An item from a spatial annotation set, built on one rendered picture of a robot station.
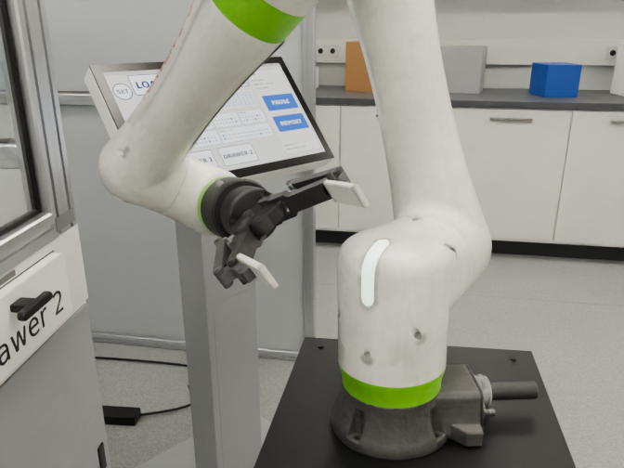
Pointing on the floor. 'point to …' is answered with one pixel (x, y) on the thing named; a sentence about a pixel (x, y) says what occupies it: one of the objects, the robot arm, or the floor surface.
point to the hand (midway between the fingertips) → (312, 234)
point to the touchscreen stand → (216, 364)
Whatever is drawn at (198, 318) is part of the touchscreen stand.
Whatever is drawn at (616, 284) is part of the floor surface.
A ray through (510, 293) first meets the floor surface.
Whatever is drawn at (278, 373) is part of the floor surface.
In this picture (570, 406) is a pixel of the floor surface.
